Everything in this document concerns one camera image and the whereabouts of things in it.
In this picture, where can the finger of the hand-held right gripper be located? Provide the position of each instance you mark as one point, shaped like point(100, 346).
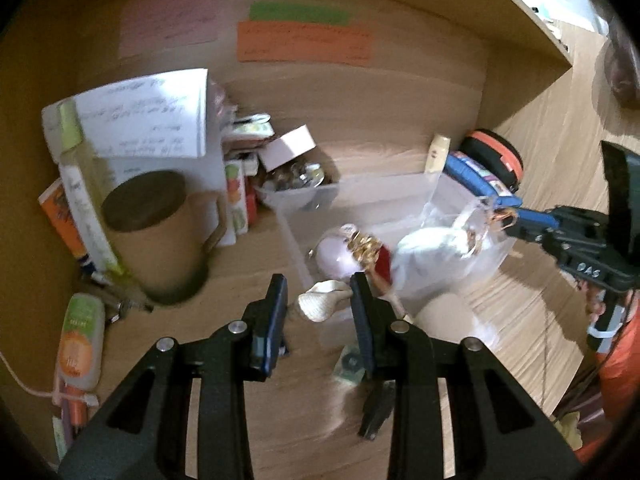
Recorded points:
point(527, 234)
point(530, 215)

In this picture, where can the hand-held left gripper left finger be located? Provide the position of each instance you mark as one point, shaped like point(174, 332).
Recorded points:
point(270, 330)

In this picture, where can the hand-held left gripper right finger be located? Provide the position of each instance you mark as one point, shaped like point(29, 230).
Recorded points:
point(365, 325)

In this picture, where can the cream seashell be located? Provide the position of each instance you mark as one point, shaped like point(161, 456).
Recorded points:
point(322, 302)

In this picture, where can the red fabric pouch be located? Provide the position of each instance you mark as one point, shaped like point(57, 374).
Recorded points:
point(384, 262)

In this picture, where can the pink round case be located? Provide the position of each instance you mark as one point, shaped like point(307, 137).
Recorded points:
point(335, 257)

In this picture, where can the clear plastic storage box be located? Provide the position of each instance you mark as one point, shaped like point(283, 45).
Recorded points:
point(400, 195)

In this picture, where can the person's right forearm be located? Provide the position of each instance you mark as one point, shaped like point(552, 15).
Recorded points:
point(622, 375)

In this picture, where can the wooden desktop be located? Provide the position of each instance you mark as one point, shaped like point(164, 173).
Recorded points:
point(300, 435)

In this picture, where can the person's right hand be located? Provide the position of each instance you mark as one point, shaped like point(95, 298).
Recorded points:
point(594, 305)

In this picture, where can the small black gear-shaped piece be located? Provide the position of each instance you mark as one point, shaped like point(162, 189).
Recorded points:
point(350, 362)

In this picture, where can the blue snack packet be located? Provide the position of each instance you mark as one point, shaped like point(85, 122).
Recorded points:
point(475, 177)

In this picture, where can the black and orange round case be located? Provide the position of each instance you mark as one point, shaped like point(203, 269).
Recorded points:
point(500, 152)

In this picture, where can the dark green glass bottle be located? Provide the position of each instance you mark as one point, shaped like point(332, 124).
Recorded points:
point(375, 410)

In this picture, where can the cream tube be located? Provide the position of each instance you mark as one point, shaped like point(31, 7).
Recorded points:
point(437, 155)

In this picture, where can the colourful small boxes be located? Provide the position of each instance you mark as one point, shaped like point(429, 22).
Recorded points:
point(239, 195)

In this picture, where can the brown mug with lid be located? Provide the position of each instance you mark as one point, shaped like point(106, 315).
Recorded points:
point(160, 240)

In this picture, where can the clear bowl of trinkets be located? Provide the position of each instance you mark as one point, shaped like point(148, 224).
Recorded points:
point(300, 185)

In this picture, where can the small pink and white box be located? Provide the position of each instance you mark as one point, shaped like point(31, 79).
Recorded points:
point(287, 147)

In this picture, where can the wooden shelf board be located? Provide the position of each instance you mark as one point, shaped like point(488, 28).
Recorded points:
point(525, 25)

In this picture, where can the green and orange bottle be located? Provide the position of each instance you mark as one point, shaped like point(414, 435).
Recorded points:
point(80, 345)

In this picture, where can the stack of small packets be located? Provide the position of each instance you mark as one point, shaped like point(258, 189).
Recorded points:
point(245, 127)

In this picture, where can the orange pen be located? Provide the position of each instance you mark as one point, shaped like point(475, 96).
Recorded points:
point(72, 407)

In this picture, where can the yellow spray bottle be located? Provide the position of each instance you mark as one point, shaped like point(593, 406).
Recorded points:
point(85, 195)

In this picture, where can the orange tube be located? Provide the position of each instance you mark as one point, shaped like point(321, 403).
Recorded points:
point(62, 215)

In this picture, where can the orange sticky note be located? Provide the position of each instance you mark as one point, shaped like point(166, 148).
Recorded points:
point(305, 42)

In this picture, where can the green sticky note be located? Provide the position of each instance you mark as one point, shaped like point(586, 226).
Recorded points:
point(300, 12)

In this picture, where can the pink sticky note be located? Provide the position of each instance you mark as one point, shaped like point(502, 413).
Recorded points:
point(170, 22)

